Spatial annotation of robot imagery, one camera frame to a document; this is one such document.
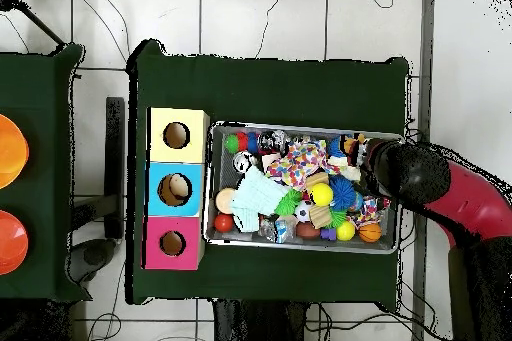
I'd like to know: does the shallow clear mesh bin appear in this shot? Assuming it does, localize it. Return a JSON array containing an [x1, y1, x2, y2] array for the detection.
[[203, 122, 404, 255]]

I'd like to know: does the wooden box with three holes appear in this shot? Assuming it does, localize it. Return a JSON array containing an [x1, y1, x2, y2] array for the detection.
[[143, 107, 211, 272]]

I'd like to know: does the cream yellow cloth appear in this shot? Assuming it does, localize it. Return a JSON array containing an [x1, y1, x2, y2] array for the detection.
[[326, 154, 363, 182]]

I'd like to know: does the mint green cloth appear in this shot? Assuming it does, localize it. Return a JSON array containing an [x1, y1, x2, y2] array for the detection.
[[230, 166, 293, 234]]

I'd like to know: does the orange plush toy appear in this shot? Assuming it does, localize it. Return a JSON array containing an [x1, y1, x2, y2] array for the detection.
[[342, 135, 369, 158]]

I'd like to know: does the red ball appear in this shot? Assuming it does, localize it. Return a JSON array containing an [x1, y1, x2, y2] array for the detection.
[[213, 212, 236, 234]]

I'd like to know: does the dark green table cloth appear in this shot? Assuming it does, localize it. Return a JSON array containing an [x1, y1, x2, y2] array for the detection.
[[126, 39, 411, 310], [0, 43, 86, 302]]

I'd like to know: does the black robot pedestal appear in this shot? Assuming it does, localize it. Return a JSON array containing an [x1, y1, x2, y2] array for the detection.
[[211, 299, 313, 341]]

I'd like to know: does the crushed silver can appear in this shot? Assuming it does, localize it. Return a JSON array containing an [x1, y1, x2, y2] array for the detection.
[[232, 151, 256, 175]]

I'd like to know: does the toy hamburger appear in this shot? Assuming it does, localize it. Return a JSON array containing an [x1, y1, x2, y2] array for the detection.
[[215, 188, 239, 215]]

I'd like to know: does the black cable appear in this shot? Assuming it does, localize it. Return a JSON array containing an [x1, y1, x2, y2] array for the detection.
[[255, 0, 291, 59]]

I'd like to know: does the blue spiky ball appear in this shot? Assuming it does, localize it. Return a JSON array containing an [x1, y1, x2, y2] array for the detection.
[[330, 176, 359, 213]]

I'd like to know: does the black stand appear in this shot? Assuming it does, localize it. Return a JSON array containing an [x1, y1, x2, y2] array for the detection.
[[103, 96, 128, 240]]

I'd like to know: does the colourful polka dot cloth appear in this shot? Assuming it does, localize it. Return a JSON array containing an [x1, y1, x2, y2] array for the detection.
[[265, 139, 333, 190]]

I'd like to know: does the large yellow ball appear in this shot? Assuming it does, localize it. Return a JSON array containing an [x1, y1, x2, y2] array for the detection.
[[310, 182, 335, 207]]

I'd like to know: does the crushed clear plastic bottle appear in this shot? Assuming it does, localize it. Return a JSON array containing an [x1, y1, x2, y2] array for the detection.
[[259, 216, 294, 245]]

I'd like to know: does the orange bowl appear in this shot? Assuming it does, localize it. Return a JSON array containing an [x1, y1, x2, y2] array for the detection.
[[0, 209, 30, 277], [0, 113, 30, 191]]

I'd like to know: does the orange toy basketball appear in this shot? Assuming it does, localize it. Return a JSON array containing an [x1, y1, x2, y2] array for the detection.
[[357, 222, 383, 244]]

